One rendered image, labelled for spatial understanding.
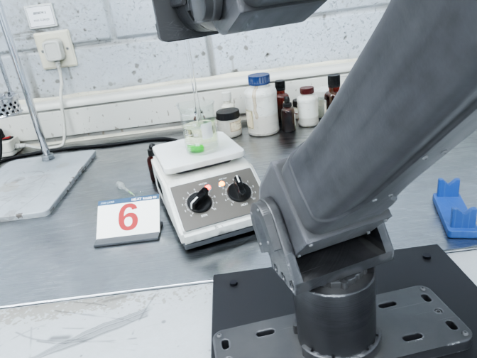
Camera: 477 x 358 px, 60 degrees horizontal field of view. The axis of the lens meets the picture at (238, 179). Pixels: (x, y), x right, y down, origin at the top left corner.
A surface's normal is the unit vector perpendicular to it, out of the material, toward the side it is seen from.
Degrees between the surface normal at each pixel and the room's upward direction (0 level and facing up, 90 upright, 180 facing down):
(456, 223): 90
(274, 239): 57
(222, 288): 2
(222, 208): 30
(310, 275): 2
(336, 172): 89
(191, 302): 0
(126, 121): 90
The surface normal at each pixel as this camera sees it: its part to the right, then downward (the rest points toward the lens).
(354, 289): -0.14, -0.91
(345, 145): -0.91, 0.29
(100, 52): 0.04, 0.40
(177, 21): 0.36, 0.30
